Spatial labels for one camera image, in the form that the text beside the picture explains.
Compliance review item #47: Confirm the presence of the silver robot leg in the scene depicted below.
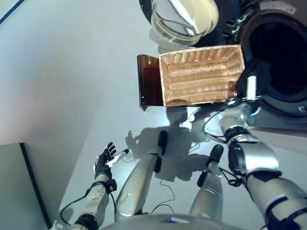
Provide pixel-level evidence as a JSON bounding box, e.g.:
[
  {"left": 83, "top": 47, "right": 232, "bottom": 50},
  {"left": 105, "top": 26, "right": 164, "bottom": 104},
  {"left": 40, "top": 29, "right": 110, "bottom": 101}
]
[
  {"left": 189, "top": 162, "right": 224, "bottom": 222},
  {"left": 115, "top": 152, "right": 163, "bottom": 219}
]

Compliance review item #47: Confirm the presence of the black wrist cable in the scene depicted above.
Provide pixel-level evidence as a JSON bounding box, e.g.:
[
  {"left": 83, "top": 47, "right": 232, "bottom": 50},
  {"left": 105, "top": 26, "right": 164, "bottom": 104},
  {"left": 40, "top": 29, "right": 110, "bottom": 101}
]
[
  {"left": 187, "top": 97, "right": 240, "bottom": 144},
  {"left": 59, "top": 186, "right": 118, "bottom": 226}
]

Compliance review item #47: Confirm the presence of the wicker laundry basket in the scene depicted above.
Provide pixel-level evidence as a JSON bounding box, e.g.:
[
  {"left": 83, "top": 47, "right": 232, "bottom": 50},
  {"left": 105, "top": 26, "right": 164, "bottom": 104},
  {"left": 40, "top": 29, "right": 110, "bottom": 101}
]
[{"left": 158, "top": 45, "right": 246, "bottom": 107}]

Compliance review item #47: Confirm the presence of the round glass washer door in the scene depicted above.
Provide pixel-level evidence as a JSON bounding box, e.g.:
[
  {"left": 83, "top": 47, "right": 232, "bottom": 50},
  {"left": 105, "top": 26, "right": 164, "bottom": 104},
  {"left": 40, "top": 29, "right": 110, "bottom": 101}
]
[{"left": 139, "top": 0, "right": 240, "bottom": 47}]

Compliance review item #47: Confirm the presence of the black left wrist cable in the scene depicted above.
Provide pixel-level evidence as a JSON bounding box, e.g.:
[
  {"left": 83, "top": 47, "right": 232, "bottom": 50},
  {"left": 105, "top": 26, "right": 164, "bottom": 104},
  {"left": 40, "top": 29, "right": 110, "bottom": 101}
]
[{"left": 59, "top": 186, "right": 118, "bottom": 226}]

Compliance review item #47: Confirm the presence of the dark front-load washing machine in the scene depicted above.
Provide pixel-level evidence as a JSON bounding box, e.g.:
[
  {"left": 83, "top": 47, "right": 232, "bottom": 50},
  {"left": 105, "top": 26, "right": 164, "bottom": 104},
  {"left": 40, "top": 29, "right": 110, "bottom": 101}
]
[{"left": 236, "top": 0, "right": 307, "bottom": 131}]

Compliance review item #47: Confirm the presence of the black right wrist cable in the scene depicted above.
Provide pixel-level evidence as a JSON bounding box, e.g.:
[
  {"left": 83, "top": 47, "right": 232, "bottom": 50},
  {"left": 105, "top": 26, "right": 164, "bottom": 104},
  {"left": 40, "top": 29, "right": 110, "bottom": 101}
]
[{"left": 187, "top": 97, "right": 240, "bottom": 144}]

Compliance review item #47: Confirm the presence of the black garment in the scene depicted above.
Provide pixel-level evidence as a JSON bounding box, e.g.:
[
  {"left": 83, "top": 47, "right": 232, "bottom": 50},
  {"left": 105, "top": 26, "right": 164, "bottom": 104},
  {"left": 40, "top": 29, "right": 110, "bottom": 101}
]
[{"left": 236, "top": 61, "right": 271, "bottom": 98}]

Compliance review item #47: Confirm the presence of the thin white floor cable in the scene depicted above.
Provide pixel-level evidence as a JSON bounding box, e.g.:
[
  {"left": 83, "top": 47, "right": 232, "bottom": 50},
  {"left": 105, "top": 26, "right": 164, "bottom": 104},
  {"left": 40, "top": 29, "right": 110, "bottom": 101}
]
[{"left": 119, "top": 153, "right": 138, "bottom": 164}]

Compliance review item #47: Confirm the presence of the black left robot foot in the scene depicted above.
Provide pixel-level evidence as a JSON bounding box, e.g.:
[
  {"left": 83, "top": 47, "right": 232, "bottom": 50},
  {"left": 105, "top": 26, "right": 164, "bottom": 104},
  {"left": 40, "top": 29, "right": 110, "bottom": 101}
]
[{"left": 157, "top": 130, "right": 168, "bottom": 155}]

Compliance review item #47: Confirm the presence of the silver right robot leg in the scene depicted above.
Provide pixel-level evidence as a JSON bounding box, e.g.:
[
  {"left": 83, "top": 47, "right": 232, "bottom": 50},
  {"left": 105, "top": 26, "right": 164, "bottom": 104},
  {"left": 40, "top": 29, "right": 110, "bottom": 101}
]
[{"left": 189, "top": 162, "right": 224, "bottom": 222}]

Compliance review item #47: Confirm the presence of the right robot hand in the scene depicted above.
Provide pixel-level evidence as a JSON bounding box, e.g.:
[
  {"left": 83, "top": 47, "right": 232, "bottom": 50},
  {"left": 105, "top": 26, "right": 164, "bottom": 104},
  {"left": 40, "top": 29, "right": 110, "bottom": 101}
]
[{"left": 226, "top": 75, "right": 262, "bottom": 125}]

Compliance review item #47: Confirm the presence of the black right robot foot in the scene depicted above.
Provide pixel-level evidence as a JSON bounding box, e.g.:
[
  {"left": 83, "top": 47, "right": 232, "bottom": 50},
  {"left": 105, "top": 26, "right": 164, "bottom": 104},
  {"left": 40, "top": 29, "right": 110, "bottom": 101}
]
[{"left": 209, "top": 144, "right": 224, "bottom": 164}]

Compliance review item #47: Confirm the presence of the brown glossy stool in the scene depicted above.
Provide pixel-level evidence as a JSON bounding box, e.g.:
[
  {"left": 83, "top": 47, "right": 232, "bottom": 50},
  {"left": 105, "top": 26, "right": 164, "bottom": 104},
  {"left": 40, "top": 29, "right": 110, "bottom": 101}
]
[{"left": 137, "top": 54, "right": 166, "bottom": 111}]

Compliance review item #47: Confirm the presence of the grey robot torso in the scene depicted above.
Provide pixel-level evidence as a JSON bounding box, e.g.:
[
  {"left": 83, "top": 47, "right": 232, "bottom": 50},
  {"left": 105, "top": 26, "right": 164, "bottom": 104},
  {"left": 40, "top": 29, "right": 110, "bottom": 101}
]
[{"left": 98, "top": 213, "right": 245, "bottom": 230}]

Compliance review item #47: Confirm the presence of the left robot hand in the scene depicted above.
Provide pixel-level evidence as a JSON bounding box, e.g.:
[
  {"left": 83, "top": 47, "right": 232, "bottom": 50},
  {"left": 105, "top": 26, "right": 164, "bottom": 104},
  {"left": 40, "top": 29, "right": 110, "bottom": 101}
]
[{"left": 94, "top": 141, "right": 130, "bottom": 182}]

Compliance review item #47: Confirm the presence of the black robot foot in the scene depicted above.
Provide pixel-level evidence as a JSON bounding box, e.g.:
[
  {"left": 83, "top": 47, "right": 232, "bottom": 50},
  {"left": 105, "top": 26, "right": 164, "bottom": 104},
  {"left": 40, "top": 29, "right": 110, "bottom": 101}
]
[
  {"left": 157, "top": 130, "right": 168, "bottom": 155},
  {"left": 209, "top": 144, "right": 224, "bottom": 164}
]

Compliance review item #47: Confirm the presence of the silver left robot leg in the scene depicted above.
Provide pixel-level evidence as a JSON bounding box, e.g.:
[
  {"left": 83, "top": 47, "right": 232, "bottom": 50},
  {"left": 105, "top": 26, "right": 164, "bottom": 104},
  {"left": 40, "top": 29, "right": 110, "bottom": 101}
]
[{"left": 115, "top": 152, "right": 163, "bottom": 219}]

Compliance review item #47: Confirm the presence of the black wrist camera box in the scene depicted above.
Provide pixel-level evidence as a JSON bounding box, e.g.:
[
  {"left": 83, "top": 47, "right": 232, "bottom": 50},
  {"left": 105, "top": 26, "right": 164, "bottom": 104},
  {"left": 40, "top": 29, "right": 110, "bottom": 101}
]
[{"left": 106, "top": 180, "right": 118, "bottom": 192}]

